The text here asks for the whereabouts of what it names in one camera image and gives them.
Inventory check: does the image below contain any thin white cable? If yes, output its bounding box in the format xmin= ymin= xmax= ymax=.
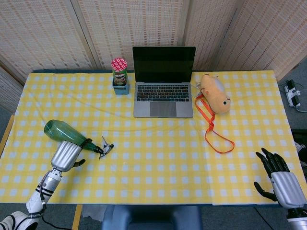
xmin=193 ymin=82 xmax=204 ymax=98

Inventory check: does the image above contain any yellow white checked tablecloth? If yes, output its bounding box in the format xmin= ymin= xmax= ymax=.
xmin=0 ymin=70 xmax=307 ymax=207

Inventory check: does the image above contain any blue cardboard box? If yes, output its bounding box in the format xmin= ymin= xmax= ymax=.
xmin=112 ymin=78 xmax=130 ymax=95

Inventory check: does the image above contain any white plastic bag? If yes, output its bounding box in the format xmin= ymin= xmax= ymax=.
xmin=81 ymin=205 xmax=108 ymax=222

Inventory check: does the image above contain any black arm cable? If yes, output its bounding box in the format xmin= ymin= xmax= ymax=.
xmin=39 ymin=184 xmax=74 ymax=230

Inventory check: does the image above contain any woven bamboo folding screen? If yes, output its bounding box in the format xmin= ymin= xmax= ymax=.
xmin=0 ymin=0 xmax=307 ymax=108

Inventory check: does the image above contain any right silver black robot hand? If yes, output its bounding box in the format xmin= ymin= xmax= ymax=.
xmin=253 ymin=148 xmax=307 ymax=209

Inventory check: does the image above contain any green Pringles can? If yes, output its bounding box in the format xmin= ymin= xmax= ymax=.
xmin=111 ymin=57 xmax=129 ymax=87

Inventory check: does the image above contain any orange lanyard strap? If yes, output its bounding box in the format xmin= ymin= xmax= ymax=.
xmin=194 ymin=95 xmax=236 ymax=154

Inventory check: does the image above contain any white power strip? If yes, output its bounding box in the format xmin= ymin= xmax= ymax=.
xmin=284 ymin=80 xmax=301 ymax=108

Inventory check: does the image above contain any blue chair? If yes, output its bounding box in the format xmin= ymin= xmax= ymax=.
xmin=102 ymin=205 xmax=203 ymax=230

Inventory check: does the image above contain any yellow plush toy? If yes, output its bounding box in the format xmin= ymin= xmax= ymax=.
xmin=195 ymin=74 xmax=232 ymax=115

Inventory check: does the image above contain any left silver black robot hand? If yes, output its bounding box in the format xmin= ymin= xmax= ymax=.
xmin=50 ymin=138 xmax=93 ymax=173

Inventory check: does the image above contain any green translucent plastic bottle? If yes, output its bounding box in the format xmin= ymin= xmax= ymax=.
xmin=43 ymin=119 xmax=115 ymax=160

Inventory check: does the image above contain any grey laptop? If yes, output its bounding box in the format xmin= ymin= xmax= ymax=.
xmin=132 ymin=46 xmax=197 ymax=118

